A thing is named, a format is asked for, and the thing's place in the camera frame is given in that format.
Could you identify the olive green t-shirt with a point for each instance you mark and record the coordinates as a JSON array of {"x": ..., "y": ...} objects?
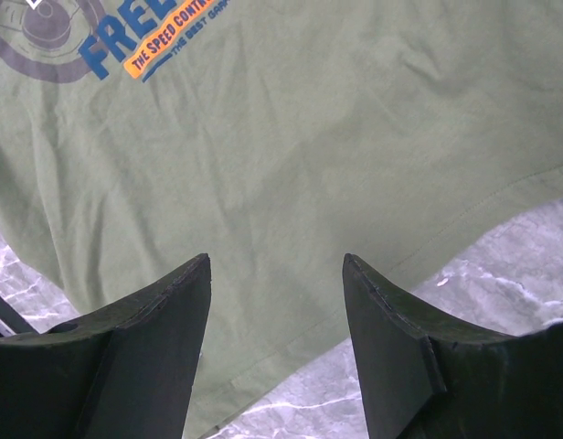
[{"x": 275, "y": 136}]

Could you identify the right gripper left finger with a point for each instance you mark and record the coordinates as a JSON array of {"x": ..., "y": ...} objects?
[{"x": 124, "y": 371}]

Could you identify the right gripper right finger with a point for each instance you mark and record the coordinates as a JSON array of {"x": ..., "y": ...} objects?
[{"x": 426, "y": 374}]

